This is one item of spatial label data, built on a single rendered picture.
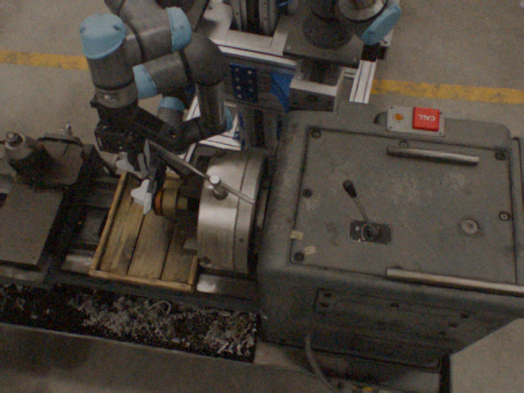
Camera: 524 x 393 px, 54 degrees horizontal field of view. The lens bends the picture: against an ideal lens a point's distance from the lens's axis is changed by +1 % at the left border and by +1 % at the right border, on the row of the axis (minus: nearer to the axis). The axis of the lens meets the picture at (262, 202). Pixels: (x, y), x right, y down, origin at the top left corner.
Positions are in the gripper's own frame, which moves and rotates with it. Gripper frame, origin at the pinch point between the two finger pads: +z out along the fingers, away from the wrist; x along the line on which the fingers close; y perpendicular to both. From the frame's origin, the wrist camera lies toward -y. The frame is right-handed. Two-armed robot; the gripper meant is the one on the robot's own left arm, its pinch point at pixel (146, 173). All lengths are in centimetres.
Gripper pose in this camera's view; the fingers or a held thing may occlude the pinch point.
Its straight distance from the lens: 113.8
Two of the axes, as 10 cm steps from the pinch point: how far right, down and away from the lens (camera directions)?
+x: -1.6, 7.4, -6.5
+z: -0.2, 6.6, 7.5
